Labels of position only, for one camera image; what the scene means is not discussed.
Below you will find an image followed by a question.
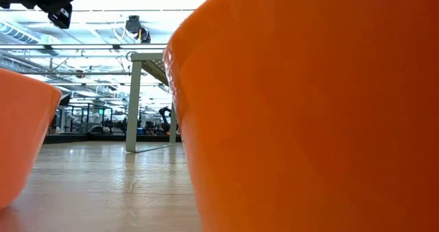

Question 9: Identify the black aluminium rig frame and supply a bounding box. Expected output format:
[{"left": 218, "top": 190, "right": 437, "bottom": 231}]
[{"left": 43, "top": 133, "right": 182, "bottom": 145}]

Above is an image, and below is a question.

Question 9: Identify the orange plastic mini bowl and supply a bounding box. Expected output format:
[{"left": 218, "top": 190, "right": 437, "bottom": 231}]
[
  {"left": 0, "top": 67, "right": 64, "bottom": 211},
  {"left": 162, "top": 0, "right": 439, "bottom": 232}
]

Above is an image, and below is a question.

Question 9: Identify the green perforated metal shelf riser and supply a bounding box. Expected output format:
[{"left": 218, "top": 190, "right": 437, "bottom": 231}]
[{"left": 124, "top": 51, "right": 178, "bottom": 154}]

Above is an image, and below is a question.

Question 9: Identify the black ceiling cable reel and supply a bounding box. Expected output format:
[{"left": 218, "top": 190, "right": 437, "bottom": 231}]
[{"left": 124, "top": 14, "right": 152, "bottom": 45}]

